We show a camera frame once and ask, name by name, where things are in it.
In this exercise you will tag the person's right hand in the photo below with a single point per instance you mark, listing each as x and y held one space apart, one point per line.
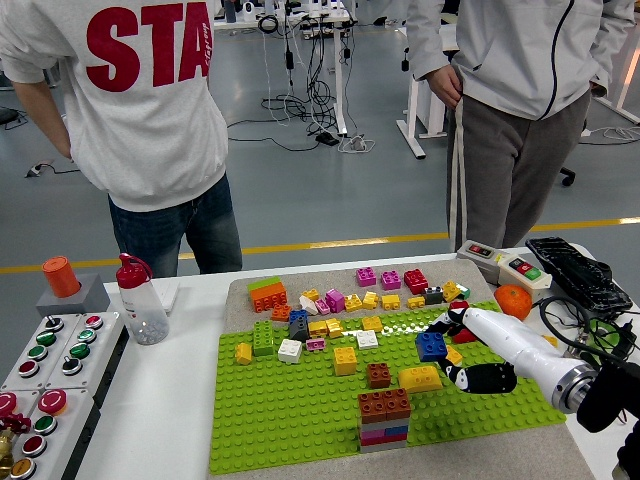
445 85

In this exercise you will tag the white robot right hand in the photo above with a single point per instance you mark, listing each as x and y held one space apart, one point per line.
505 335

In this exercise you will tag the blue square brick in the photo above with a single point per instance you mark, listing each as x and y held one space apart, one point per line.
431 346

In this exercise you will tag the black plastic-wrapped device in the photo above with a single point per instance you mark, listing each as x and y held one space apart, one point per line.
575 270

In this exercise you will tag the yellow curved brick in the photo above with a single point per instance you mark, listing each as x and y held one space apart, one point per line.
420 379

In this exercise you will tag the green studded baseplate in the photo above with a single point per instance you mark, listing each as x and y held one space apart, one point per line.
300 415

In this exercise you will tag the person's right forearm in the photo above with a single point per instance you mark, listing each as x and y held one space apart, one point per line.
42 120

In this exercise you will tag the small yellow brick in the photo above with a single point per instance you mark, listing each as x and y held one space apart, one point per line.
334 328
370 300
416 302
243 353
372 324
551 341
310 294
390 301
353 302
318 328
451 291

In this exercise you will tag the yellow brick on white base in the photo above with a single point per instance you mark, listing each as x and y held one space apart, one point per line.
453 355

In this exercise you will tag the white and green brick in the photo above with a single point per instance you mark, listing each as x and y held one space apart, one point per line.
465 292

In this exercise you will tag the magenta square brick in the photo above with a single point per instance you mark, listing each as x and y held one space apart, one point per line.
366 276
391 279

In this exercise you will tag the small brown square brick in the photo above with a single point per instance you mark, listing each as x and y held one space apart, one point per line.
378 375

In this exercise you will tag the white square brick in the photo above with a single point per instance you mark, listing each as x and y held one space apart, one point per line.
290 351
367 339

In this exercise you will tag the brown-topped multicolour brick stack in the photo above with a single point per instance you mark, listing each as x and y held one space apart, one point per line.
384 407

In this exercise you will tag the tall yellow square brick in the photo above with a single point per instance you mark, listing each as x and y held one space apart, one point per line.
345 361

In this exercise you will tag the small pink flat brick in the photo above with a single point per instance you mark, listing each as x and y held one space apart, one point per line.
315 344

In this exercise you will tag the small white brick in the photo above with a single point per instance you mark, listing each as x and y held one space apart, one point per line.
307 304

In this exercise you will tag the dark grey slope brick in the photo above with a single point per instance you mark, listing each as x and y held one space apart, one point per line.
300 331

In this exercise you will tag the small blue brick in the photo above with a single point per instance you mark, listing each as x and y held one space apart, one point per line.
298 316

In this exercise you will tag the small orange brick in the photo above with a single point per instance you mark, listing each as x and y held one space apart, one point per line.
280 313

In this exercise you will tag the orange and green brick block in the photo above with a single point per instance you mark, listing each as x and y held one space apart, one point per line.
268 297

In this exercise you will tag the long green brick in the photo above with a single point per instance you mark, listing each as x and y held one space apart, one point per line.
263 338

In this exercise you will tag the white box under desk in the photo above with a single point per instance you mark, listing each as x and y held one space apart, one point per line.
432 115

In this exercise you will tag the orange fruit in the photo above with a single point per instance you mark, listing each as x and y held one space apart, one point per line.
513 302

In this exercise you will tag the white desk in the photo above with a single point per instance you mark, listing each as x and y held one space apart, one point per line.
340 75
413 120
627 85

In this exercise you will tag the cream red-green button box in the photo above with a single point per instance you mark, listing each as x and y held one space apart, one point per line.
515 282

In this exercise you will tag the person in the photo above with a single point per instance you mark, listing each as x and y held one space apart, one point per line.
525 50
140 125

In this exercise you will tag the green tape roll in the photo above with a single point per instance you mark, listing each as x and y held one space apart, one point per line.
600 330

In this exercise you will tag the black power adapter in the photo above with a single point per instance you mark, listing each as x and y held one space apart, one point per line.
625 340

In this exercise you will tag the black floor adapter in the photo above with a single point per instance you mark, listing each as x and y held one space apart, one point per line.
327 139

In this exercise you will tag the clear bottle with red cap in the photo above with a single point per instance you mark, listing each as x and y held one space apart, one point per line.
145 310

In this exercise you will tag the grey block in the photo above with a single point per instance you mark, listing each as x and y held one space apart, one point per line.
95 295

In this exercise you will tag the orange cylinder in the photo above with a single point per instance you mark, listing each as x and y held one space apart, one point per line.
60 277

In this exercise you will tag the grey emergency-stop button box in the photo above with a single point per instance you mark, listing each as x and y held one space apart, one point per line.
75 415

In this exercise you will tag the black floor stand base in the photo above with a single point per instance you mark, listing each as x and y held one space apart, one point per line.
7 116

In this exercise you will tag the grey push-button box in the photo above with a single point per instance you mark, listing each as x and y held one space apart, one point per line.
55 350

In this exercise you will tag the brass valve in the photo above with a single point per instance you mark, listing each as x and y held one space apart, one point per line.
5 450

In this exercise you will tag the grey switch box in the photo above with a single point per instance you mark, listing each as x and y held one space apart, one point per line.
482 265

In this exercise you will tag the white wall switch plate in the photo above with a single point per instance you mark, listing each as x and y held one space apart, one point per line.
170 295

